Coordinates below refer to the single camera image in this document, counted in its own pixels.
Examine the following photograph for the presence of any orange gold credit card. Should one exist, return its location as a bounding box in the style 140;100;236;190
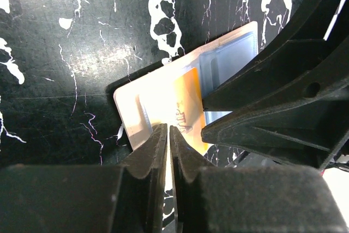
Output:
173;68;209;155

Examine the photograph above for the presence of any beige leather card holder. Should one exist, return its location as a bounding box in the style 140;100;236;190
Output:
113;21;258;150

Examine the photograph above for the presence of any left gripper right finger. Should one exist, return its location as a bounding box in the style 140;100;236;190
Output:
169;126;348;232

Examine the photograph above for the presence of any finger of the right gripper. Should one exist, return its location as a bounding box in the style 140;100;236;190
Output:
201;91;348;169
202;0;340;109

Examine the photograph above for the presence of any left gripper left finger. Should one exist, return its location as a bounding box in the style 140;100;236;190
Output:
1;124;167;232

